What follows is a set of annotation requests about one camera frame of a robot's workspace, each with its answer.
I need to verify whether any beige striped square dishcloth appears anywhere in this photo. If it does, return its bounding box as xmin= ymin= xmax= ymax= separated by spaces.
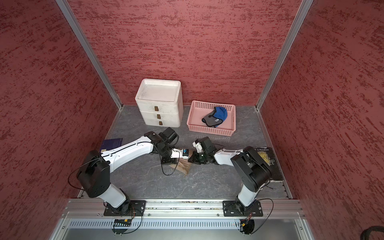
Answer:
xmin=170 ymin=150 xmax=193 ymax=175

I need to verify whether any blue grey microfibre cloth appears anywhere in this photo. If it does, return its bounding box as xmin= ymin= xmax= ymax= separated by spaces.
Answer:
xmin=202 ymin=107 xmax=228 ymax=128

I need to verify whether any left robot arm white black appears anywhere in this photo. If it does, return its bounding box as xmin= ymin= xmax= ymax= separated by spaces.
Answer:
xmin=76 ymin=128 xmax=183 ymax=212

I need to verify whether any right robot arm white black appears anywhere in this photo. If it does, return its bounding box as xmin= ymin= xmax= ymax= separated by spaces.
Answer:
xmin=188 ymin=137 xmax=272 ymax=211

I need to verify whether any pink perforated plastic basket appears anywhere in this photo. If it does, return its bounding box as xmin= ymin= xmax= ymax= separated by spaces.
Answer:
xmin=187 ymin=101 xmax=236 ymax=137

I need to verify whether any white three-drawer storage unit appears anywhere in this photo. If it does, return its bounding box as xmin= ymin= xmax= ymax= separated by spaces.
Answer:
xmin=135 ymin=79 xmax=184 ymax=128

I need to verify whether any purple book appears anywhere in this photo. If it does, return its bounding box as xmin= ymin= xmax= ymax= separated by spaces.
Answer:
xmin=100 ymin=138 xmax=123 ymax=153

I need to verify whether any black book gold cover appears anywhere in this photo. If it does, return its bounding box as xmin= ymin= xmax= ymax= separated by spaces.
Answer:
xmin=254 ymin=147 xmax=284 ymax=181

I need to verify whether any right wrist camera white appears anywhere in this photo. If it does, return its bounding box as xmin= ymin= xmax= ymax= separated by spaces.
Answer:
xmin=193 ymin=141 xmax=204 ymax=153

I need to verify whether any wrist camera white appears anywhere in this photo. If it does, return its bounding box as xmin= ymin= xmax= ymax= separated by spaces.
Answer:
xmin=171 ymin=148 xmax=190 ymax=160
xmin=193 ymin=141 xmax=204 ymax=153

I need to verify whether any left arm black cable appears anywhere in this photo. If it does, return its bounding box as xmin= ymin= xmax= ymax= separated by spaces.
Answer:
xmin=158 ymin=149 xmax=181 ymax=177

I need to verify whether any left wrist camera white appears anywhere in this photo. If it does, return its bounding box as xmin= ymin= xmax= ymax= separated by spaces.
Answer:
xmin=171 ymin=148 xmax=190 ymax=160

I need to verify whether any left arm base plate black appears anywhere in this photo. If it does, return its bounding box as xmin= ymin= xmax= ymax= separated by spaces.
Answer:
xmin=104 ymin=200 xmax=147 ymax=217

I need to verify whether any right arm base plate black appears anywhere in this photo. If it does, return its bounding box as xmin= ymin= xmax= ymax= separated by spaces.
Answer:
xmin=222 ymin=201 xmax=264 ymax=218

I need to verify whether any aluminium front rail frame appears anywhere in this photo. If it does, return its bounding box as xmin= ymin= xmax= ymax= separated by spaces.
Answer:
xmin=51 ymin=198 xmax=314 ymax=240

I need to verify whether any left corner aluminium post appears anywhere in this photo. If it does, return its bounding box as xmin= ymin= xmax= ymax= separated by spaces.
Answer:
xmin=56 ymin=0 xmax=124 ymax=111

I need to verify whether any corner aluminium post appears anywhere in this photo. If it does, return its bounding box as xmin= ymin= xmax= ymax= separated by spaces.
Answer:
xmin=56 ymin=0 xmax=124 ymax=111
xmin=256 ymin=0 xmax=313 ymax=112

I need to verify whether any right corner aluminium post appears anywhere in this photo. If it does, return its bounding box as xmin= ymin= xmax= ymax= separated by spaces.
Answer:
xmin=256 ymin=0 xmax=313 ymax=112

